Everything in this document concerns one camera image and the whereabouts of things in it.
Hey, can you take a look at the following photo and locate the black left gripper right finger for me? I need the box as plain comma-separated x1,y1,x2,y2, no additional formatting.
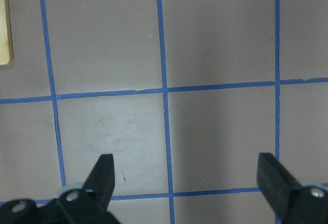
257,153,300,220

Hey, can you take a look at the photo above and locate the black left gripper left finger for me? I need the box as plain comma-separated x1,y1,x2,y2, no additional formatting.
82,154,114,210

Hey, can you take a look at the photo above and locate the wooden mug tree stand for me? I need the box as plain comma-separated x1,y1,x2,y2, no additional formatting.
1,0,13,66

